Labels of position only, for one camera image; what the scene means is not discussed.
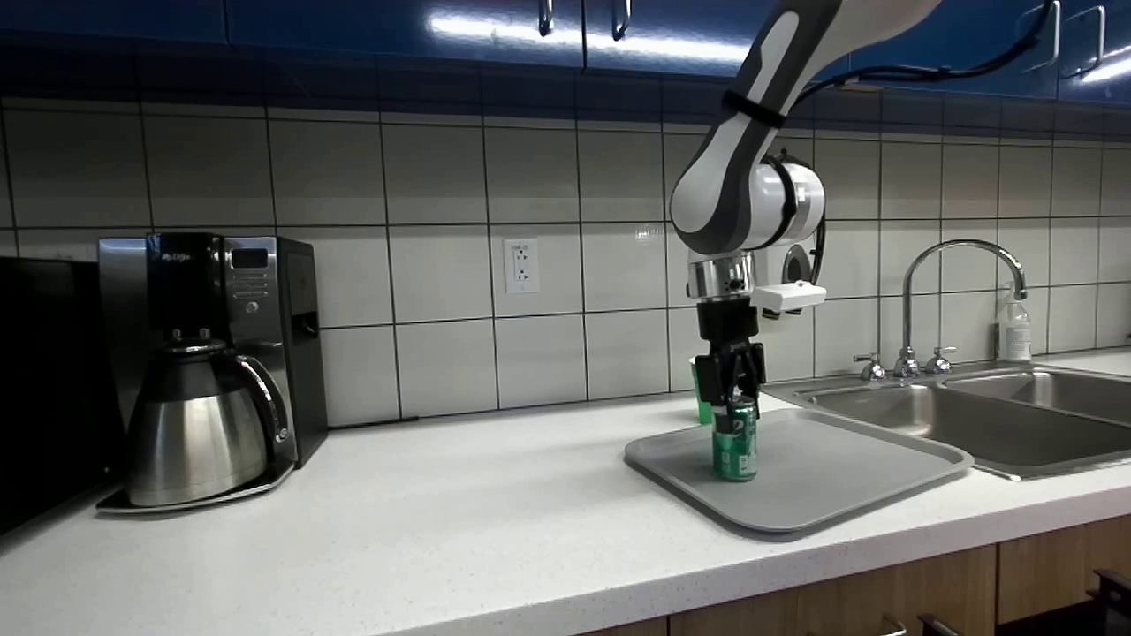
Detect stainless steel double sink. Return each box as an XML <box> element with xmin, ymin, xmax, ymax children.
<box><xmin>779</xmin><ymin>366</ymin><xmax>1131</xmax><ymax>481</ymax></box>

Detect chrome kitchen faucet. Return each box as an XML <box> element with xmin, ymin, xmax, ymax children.
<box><xmin>853</xmin><ymin>236</ymin><xmax>1031</xmax><ymax>384</ymax></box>

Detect green soda can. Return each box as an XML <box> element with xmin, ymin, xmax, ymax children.
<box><xmin>715</xmin><ymin>397</ymin><xmax>758</xmax><ymax>484</ymax></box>

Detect dish soap bottle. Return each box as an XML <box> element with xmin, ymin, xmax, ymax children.
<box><xmin>998</xmin><ymin>294</ymin><xmax>1031</xmax><ymax>365</ymax></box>

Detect grey plastic tray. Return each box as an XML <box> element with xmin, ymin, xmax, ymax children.
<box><xmin>625</xmin><ymin>410</ymin><xmax>972</xmax><ymax>536</ymax></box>

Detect black microwave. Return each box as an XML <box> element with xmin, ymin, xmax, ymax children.
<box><xmin>0</xmin><ymin>258</ymin><xmax>123</xmax><ymax>533</ymax></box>

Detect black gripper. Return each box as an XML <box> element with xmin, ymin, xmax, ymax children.
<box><xmin>697</xmin><ymin>298</ymin><xmax>768</xmax><ymax>413</ymax></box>

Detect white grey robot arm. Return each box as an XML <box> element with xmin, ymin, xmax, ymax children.
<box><xmin>667</xmin><ymin>0</ymin><xmax>940</xmax><ymax>415</ymax></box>

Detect white wall outlet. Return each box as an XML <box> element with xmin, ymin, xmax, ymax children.
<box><xmin>507</xmin><ymin>236</ymin><xmax>542</xmax><ymax>294</ymax></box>

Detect wooden lower cabinets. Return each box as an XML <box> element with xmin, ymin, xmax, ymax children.
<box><xmin>591</xmin><ymin>516</ymin><xmax>1131</xmax><ymax>636</ymax></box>

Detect blue upper cabinets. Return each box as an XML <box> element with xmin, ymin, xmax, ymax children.
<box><xmin>0</xmin><ymin>0</ymin><xmax>1131</xmax><ymax>102</ymax></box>

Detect steel coffee carafe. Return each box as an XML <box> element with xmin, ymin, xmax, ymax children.
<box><xmin>128</xmin><ymin>344</ymin><xmax>294</xmax><ymax>507</ymax></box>

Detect green plastic cup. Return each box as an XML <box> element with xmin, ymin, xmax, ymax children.
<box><xmin>690</xmin><ymin>357</ymin><xmax>715</xmax><ymax>425</ymax></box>

